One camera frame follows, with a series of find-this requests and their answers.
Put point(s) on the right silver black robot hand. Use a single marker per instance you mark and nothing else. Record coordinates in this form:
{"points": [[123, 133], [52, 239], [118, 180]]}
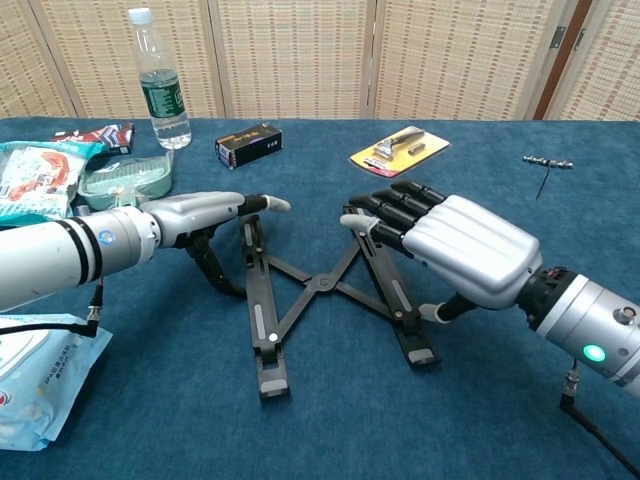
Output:
{"points": [[470, 245]]}

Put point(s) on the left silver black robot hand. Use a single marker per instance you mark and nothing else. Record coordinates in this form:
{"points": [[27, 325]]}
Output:
{"points": [[195, 210]]}

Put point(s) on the black folding laptop stand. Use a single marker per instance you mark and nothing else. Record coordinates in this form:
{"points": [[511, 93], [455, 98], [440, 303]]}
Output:
{"points": [[322, 282]]}

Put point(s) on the green plastic dustpan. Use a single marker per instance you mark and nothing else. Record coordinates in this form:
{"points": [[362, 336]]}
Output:
{"points": [[130, 180]]}

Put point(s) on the small black cardboard box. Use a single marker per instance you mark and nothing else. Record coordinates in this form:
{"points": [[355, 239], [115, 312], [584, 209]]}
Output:
{"points": [[250, 145]]}

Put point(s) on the red black card packet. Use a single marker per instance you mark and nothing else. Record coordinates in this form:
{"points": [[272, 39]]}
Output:
{"points": [[107, 137]]}

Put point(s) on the metal bar with black tie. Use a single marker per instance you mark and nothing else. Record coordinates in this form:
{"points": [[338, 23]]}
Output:
{"points": [[547, 161]]}

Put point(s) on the razor in yellow blister pack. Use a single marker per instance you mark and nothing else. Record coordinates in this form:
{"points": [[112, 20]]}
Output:
{"points": [[400, 155]]}

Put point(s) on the clear plastic water bottle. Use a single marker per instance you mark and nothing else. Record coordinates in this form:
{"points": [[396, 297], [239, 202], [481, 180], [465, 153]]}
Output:
{"points": [[162, 100]]}

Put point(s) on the teal white snack bag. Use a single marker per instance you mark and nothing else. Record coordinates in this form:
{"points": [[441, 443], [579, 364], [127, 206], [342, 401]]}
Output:
{"points": [[35, 175]]}

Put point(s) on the blue table mat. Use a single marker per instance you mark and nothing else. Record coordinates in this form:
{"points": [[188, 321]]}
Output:
{"points": [[175, 375]]}

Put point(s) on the bamboo folding screen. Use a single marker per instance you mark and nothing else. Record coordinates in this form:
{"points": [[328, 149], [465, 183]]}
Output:
{"points": [[300, 55]]}

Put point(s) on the light blue wet wipes pack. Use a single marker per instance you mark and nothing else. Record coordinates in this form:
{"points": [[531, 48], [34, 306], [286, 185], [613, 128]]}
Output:
{"points": [[45, 380]]}

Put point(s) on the brown wooden post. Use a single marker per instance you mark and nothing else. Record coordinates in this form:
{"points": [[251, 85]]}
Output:
{"points": [[559, 65]]}

